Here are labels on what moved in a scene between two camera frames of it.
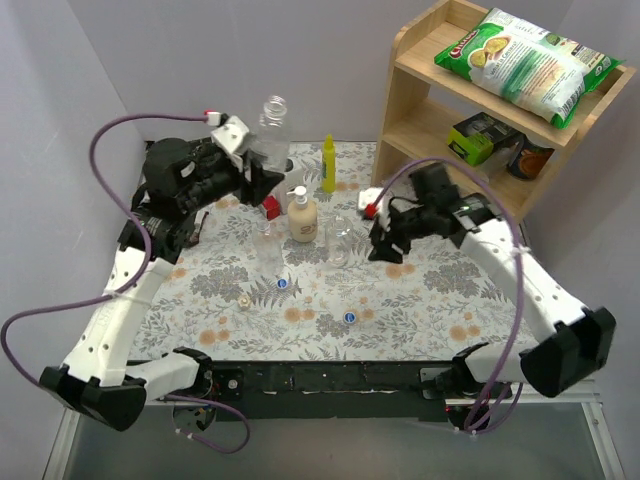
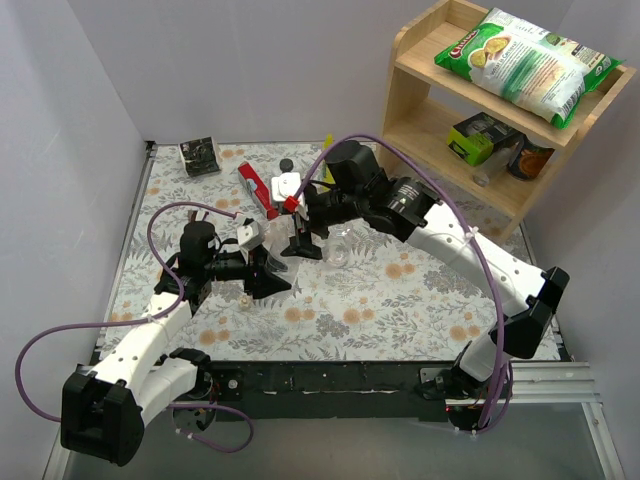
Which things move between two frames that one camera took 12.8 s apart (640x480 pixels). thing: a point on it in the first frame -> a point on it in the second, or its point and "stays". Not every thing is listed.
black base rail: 284,389 stays
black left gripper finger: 253,162 -> 259,256
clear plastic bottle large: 270,140 -> 276,241
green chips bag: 538,69 stays
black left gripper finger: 262,182 -> 265,283
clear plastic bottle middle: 338,241 stays
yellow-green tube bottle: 329,165 stays
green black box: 474,139 stays
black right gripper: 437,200 -> 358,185
